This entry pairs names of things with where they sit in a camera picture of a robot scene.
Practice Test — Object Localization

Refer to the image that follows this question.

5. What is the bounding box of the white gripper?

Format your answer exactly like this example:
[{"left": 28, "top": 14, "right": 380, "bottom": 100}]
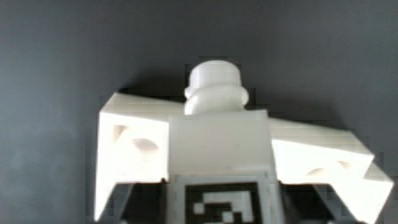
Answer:
[{"left": 90, "top": 92, "right": 396, "bottom": 224}]

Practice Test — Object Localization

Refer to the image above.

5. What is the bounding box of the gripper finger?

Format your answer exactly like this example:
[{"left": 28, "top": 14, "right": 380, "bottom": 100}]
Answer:
[{"left": 280, "top": 184, "right": 362, "bottom": 224}]

